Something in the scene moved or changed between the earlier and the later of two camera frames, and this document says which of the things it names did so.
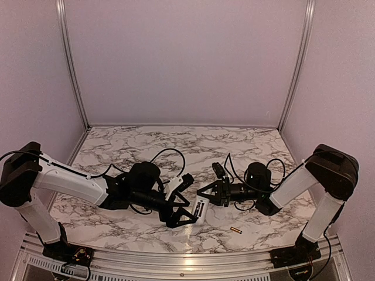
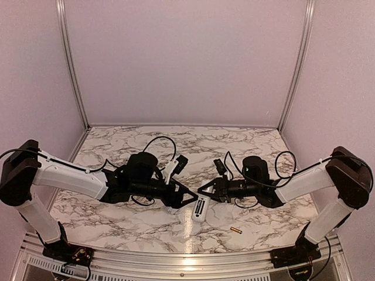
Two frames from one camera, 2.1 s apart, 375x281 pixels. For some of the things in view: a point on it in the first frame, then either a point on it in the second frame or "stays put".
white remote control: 200,209 stays put
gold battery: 237,230 stays put
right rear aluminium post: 309,13 stays put
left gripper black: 173,221 to 176,202
